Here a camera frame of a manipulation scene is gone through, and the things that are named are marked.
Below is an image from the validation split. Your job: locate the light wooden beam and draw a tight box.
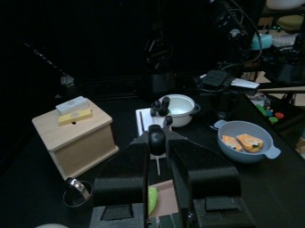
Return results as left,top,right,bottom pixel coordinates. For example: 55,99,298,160
257,85,305,94

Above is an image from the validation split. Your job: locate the white rectangular block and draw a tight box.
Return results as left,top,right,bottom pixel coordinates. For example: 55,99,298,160
55,95,89,116

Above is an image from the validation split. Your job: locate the black pot lid grey knob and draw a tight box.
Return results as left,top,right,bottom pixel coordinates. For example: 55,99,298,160
207,110,241,132

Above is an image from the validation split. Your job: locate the green toy vegetable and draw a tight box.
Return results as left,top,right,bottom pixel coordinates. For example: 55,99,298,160
147,186,159,216

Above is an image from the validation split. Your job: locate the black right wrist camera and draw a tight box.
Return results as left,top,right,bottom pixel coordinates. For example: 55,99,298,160
202,69,230,88

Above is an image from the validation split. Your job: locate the orange toy food piece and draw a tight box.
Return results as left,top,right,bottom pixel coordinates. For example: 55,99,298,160
235,133,265,153
221,134,245,152

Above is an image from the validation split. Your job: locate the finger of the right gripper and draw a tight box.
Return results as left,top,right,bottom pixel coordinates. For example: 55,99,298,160
225,93,242,118
209,94,223,116

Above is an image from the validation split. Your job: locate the black knife handle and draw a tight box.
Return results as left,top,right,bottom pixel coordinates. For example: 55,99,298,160
158,96,171,117
162,115,174,129
148,100,162,118

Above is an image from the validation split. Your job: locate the white knife block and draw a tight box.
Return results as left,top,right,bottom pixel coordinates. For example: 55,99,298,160
135,107,174,132

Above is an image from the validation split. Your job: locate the yellow rectangular block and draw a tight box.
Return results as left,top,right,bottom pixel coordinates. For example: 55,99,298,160
57,108,93,126

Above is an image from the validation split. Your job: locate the white bowl on shelf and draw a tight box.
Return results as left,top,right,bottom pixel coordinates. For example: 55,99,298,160
265,0,305,11

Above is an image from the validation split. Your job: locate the pink cutting board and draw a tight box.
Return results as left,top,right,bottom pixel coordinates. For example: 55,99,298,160
147,179,179,219

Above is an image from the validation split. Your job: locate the white round object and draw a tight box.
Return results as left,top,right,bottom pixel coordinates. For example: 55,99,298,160
35,223,71,228

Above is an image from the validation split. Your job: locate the yellow-green round item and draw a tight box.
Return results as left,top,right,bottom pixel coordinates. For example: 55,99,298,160
275,14,305,32

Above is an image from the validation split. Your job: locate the shiny metal ring cup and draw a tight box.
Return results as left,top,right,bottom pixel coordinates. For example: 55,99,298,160
61,176,93,208

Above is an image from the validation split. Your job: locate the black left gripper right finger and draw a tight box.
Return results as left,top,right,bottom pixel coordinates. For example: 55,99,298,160
166,129,255,228

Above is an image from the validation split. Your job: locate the teal plastic container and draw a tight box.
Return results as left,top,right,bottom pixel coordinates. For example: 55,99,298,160
250,32,274,51

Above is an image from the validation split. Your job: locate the large black utensil handle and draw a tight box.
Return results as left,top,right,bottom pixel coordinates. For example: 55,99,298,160
147,124,167,176

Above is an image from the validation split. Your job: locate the thin diagonal frame rod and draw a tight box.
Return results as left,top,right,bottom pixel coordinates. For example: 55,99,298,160
23,42,67,77

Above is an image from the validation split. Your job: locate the black bin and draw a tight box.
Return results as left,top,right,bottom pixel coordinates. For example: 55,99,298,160
273,58,305,85

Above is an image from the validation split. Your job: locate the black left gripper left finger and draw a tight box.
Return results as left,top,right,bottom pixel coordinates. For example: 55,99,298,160
89,131,150,228

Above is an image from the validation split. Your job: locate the grey frame clamp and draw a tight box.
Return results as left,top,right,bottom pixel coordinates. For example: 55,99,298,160
60,74,76,88

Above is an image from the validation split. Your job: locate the white toy pot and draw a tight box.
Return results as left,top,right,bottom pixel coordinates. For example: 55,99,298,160
158,94,202,128

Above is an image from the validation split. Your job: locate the white storage box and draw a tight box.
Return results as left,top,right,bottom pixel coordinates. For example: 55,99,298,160
273,33,298,49

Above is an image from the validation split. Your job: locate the blue two-handled bowl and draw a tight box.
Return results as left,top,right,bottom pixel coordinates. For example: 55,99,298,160
213,119,282,165

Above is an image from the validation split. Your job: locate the light wooden box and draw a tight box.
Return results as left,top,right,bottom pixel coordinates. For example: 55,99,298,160
31,97,120,181

